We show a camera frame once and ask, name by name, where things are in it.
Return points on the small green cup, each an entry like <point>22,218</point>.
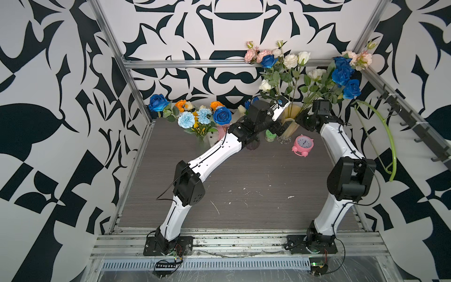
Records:
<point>269,136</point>

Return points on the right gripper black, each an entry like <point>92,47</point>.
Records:
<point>306,118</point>

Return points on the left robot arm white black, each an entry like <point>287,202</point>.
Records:
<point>189,177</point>

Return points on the left controller board with wires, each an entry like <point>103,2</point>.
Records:
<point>164,267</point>

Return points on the pink rose stem left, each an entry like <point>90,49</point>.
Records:
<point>253,54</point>

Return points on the blue white tulip bunch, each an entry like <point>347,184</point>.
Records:
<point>243,109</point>

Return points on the dark purple glass vase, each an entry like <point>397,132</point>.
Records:
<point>253,145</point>

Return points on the clear glass vase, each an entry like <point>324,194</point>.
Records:
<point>203,145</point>

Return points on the white plush toy pink shirt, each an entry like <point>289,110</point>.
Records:
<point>214,137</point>

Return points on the right controller board with wires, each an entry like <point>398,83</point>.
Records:
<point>321,268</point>

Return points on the pink rose stem right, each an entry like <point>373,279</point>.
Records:
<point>362,60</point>

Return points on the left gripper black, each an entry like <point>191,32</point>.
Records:
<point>274,126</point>

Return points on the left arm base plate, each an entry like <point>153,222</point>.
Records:
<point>156,246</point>

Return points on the pink alarm clock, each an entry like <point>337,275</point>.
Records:
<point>302,145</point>

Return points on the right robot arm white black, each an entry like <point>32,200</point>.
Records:
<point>348,182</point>

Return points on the blue rose spray stem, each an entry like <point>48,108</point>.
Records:
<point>334,84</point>

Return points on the blue orange mixed bouquet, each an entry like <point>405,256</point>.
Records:
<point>199,121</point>

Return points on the black hook rail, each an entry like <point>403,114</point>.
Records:
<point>424,131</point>

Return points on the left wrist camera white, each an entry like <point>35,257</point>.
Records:
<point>279,107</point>

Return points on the white rose stems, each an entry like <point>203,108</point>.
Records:
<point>292,65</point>

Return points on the pink rose stem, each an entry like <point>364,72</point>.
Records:
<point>362,60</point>
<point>253,54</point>

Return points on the controller board with wires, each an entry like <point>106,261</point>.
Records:
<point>321,268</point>
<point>164,267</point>

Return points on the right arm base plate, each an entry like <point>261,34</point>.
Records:
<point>311,244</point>

